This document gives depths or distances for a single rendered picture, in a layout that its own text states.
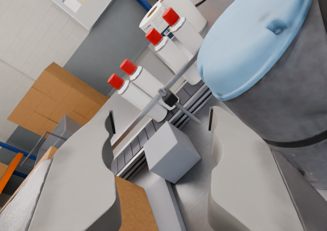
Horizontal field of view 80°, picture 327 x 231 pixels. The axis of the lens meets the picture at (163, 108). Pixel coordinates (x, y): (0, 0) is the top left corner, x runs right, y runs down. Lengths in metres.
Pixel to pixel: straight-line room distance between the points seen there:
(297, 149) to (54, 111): 3.91
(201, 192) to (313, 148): 0.27
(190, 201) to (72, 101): 3.55
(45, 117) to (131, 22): 2.74
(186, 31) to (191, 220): 0.45
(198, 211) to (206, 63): 0.35
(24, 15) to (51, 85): 1.90
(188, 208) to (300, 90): 0.37
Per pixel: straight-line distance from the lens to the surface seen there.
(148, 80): 0.56
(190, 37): 0.56
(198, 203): 0.48
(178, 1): 0.82
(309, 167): 0.30
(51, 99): 3.94
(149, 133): 0.65
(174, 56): 0.55
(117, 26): 4.99
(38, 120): 4.14
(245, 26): 0.19
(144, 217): 0.50
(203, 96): 0.59
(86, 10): 4.88
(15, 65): 5.55
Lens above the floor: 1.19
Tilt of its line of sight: 28 degrees down
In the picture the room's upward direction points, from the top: 53 degrees counter-clockwise
